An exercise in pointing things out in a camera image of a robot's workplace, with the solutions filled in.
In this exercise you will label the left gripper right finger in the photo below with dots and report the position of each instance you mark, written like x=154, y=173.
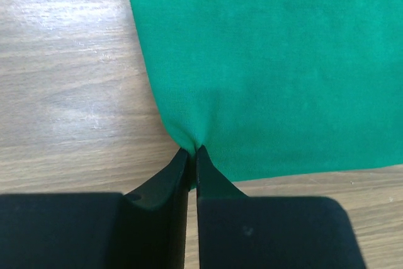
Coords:
x=239, y=231

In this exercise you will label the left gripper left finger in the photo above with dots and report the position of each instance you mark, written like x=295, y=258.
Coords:
x=145, y=228

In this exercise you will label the green t-shirt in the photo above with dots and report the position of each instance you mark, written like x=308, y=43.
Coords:
x=277, y=87

